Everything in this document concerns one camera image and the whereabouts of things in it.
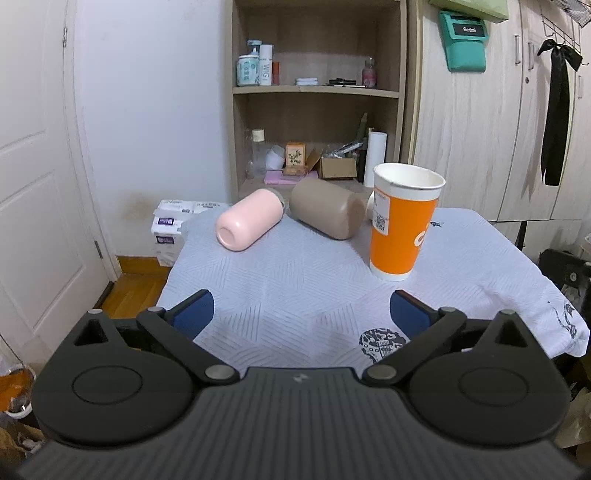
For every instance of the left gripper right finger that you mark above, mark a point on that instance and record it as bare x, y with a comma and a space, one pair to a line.
487, 383

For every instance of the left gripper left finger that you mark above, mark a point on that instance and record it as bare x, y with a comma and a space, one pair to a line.
117, 382

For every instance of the orange paper cup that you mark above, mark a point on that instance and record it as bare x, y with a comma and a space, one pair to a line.
404, 200

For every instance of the pink tumbler cup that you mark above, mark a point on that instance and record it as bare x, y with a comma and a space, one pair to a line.
245, 222

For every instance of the white floral paper cup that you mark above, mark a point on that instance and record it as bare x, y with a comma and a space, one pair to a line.
370, 207

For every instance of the taupe tumbler cup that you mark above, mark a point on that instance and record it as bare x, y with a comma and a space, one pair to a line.
328, 208

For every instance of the white small cup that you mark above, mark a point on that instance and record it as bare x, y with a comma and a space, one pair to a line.
275, 158

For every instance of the white door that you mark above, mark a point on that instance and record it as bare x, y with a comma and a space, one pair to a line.
52, 267

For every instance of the tissue pack stack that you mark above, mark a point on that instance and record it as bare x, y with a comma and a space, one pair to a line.
168, 218

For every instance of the light grey patterned tablecloth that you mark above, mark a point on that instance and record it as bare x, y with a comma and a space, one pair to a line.
299, 299

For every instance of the clear bottle beige cap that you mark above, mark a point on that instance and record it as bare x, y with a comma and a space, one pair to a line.
256, 154

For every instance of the wooden wardrobe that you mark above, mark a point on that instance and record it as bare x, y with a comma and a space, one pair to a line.
483, 131

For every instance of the pink flat box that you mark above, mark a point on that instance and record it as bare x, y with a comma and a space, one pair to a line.
280, 178

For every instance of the white paper roll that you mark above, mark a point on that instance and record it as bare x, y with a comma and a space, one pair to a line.
376, 154

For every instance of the small cardboard box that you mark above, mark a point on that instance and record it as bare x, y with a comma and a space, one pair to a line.
331, 168

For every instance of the floral wooden box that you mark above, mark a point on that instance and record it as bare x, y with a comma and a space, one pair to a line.
295, 159

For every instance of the pink small bottle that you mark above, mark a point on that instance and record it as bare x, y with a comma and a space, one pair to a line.
369, 74

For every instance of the teal labelled bottle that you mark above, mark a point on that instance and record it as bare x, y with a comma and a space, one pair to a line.
247, 67

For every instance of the wooden bookshelf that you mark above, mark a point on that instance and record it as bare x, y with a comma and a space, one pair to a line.
319, 100

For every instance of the teal hanging pouch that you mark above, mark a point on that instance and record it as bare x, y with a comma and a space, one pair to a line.
464, 39

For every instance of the white tube bottle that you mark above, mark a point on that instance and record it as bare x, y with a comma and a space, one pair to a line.
266, 65

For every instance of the green paper bag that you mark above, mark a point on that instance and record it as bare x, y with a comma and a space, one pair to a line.
495, 11

